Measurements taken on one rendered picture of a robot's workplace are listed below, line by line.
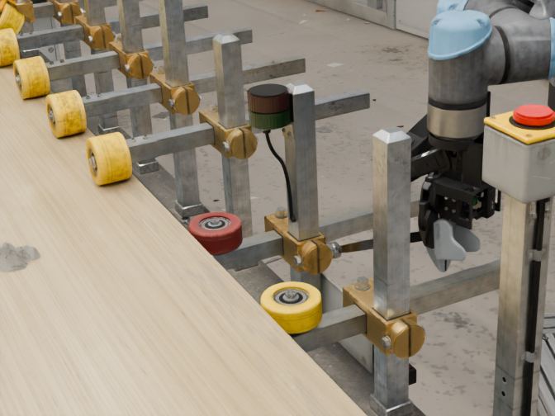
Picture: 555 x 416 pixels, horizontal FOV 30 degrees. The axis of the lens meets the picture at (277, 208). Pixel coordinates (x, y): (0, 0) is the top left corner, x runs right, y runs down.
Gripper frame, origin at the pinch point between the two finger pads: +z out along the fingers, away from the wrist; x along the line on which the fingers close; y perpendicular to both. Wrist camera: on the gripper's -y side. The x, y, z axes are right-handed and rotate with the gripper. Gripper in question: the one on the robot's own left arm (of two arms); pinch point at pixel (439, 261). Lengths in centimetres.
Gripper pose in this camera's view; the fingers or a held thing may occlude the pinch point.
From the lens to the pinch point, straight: 146.8
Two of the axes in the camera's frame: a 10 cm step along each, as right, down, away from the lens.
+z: 0.5, 9.0, 4.4
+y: 7.3, 2.7, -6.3
